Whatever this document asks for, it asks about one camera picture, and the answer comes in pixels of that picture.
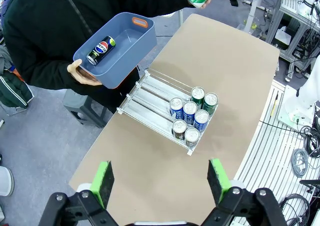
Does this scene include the blue Pocari Sweat can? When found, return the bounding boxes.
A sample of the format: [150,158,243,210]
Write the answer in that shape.
[182,101,199,125]
[169,97,185,119]
[193,109,210,133]

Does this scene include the black Pepsi can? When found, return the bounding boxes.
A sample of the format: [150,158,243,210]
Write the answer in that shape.
[184,127,201,148]
[86,36,117,66]
[171,119,188,139]

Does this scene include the black cable bundle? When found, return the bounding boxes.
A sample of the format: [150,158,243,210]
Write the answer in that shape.
[298,115,320,159]
[278,193,312,226]

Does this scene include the grey coiled cable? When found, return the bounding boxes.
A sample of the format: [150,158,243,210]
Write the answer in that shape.
[291,148,310,178]

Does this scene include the person's right forearm black sleeve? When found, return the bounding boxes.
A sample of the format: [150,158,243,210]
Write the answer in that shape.
[23,58,78,91]

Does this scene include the white cylindrical air purifier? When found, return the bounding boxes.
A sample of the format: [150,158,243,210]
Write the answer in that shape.
[0,165,15,197]

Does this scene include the seated person purple hoodie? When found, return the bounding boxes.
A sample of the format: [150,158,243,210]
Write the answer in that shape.
[0,0,19,15]

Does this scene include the white slatted robot platform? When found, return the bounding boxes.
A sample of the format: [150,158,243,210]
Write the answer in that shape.
[233,79,320,226]

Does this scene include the aluminium frame cart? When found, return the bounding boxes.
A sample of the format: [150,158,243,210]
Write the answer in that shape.
[264,0,320,83]

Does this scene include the yellow handled tool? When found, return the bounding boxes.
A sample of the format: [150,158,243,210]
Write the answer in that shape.
[270,91,280,118]

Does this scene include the dark green striped jacket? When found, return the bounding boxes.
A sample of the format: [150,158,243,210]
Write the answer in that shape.
[0,69,35,109]

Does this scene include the person in black jacket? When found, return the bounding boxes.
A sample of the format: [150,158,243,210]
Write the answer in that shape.
[0,0,198,114]

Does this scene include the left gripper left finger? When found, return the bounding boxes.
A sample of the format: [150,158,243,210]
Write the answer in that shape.
[37,160,118,226]

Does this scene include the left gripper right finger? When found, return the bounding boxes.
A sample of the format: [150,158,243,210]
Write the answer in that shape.
[202,158,288,226]

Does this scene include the blue plastic bin orange handles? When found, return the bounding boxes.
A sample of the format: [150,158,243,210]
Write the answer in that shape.
[72,12,158,90]

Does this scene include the person's right hand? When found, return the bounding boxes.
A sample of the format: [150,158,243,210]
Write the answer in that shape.
[66,58,103,87]

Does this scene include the grey plastic stool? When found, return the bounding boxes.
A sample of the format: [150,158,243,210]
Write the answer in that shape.
[62,89,114,129]

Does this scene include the white wire can dispenser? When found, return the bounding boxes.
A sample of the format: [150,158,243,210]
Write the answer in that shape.
[116,69,220,156]

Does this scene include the grey hanging garment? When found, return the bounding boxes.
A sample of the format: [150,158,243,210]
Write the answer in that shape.
[0,45,13,73]

